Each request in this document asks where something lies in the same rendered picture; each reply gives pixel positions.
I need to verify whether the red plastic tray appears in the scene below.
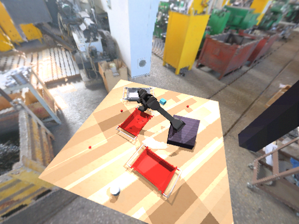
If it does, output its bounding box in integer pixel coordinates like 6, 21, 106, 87
118, 107, 153, 137

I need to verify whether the small teal block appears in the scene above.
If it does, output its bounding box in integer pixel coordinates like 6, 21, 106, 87
159, 98, 166, 105

